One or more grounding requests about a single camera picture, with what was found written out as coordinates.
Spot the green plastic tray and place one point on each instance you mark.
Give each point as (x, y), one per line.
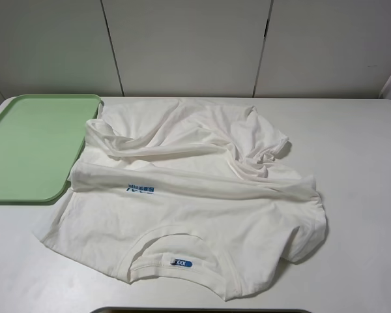
(41, 137)

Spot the white short sleeve t-shirt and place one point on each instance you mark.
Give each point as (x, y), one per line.
(188, 189)

